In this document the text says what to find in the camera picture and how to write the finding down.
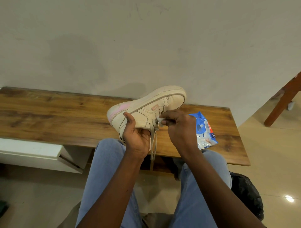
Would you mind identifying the person's right hand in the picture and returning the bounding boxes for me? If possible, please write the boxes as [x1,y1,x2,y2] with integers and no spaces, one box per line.
[159,110,202,158]

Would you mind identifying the person's left forearm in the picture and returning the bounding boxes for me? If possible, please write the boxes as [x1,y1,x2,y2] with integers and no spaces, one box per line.
[76,150,145,228]

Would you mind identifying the blue wet wipes packet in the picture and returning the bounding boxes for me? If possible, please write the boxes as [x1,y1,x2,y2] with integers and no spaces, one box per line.
[189,111,218,150]

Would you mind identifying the person's right forearm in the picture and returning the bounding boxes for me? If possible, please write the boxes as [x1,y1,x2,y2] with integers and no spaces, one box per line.
[180,149,267,228]

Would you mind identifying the cream sneaker with pink stain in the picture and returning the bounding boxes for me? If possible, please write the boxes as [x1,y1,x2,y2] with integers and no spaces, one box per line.
[106,85,187,161]

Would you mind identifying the white drawer unit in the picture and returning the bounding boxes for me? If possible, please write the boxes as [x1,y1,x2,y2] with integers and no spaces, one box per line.
[0,138,92,174]

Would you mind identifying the blue jeans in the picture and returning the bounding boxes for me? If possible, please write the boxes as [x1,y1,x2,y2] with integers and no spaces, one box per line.
[75,138,233,228]

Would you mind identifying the brown wooden chair leg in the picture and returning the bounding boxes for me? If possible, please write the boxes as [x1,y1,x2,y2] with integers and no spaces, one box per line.
[264,71,301,127]

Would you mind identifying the person's left hand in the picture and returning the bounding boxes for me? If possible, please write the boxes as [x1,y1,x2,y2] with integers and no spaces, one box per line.
[123,112,151,161]

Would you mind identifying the black plastic bag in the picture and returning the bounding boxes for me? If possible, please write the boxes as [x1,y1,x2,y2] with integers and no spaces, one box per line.
[229,171,264,222]

